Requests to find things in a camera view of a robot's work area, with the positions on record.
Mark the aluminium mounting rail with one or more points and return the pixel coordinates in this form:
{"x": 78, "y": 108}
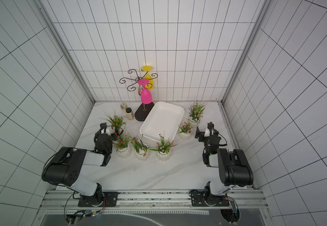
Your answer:
{"x": 158, "y": 199}

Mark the small red flower potted plant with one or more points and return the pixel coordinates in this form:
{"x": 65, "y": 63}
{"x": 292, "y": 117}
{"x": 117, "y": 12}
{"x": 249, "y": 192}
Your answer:
{"x": 185, "y": 130}

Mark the pink plastic goblet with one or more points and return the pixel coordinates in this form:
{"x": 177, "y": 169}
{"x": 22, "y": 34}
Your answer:
{"x": 145, "y": 94}

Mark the black cap spice bottle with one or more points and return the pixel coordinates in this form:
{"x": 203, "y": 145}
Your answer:
{"x": 129, "y": 114}

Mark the green potted plant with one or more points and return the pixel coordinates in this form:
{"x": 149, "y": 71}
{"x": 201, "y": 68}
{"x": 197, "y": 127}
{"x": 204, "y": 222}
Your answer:
{"x": 140, "y": 148}
{"x": 196, "y": 112}

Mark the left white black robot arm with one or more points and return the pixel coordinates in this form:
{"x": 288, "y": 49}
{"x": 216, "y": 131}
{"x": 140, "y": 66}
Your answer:
{"x": 64, "y": 168}

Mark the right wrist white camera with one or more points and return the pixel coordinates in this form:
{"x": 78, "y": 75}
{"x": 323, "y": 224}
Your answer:
{"x": 209, "y": 130}

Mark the front left red potted plant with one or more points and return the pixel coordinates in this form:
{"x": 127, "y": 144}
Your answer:
{"x": 122, "y": 145}

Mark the yellow plastic goblet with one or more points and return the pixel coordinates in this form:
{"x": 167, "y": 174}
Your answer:
{"x": 148, "y": 76}

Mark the far left orange potted plant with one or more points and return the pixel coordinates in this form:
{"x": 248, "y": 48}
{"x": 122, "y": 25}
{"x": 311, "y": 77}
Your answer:
{"x": 117, "y": 124}

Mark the pink potted plant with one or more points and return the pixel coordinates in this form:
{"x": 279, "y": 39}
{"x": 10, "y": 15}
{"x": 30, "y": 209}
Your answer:
{"x": 163, "y": 148}

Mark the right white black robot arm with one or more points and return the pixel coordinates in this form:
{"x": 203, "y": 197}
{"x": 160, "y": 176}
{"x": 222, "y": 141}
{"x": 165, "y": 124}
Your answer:
{"x": 233, "y": 167}

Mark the black scroll goblet rack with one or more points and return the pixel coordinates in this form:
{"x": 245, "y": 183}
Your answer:
{"x": 143, "y": 111}

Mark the beige cap spice bottle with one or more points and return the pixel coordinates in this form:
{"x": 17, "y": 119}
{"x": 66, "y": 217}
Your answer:
{"x": 123, "y": 107}

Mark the white rectangular storage tray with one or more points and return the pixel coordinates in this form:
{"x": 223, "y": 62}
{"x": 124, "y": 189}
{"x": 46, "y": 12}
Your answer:
{"x": 163, "y": 120}

